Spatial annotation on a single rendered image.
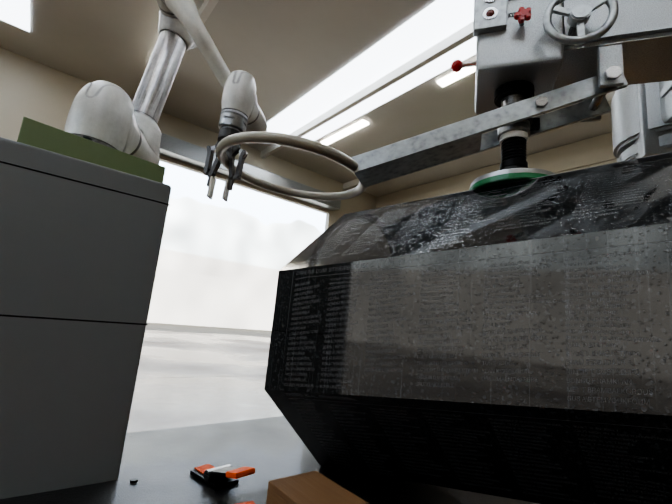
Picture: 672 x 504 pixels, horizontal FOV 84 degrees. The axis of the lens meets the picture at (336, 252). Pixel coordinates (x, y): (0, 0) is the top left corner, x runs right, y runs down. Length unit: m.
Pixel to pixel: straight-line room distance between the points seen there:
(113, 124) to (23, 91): 6.46
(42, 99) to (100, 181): 6.64
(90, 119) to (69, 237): 0.39
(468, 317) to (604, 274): 0.23
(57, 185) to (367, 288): 0.79
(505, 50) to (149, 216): 1.04
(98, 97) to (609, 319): 1.36
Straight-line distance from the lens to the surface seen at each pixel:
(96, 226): 1.13
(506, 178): 0.98
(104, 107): 1.36
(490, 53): 1.15
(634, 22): 1.23
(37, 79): 7.89
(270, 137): 1.02
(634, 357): 0.69
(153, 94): 1.63
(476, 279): 0.75
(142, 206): 1.16
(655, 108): 1.86
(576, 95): 1.15
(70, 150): 1.18
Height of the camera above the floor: 0.45
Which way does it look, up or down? 11 degrees up
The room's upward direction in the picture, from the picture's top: 5 degrees clockwise
